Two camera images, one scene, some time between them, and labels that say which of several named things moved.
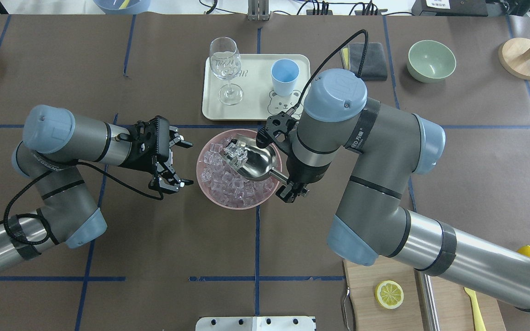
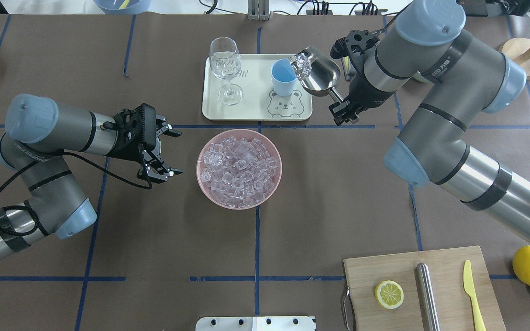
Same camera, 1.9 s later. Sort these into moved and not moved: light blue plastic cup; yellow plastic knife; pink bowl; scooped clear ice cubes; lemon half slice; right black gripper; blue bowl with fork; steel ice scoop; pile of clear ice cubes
Moved: right black gripper; scooped clear ice cubes; steel ice scoop
Not moved: yellow plastic knife; lemon half slice; pink bowl; blue bowl with fork; pile of clear ice cubes; light blue plastic cup
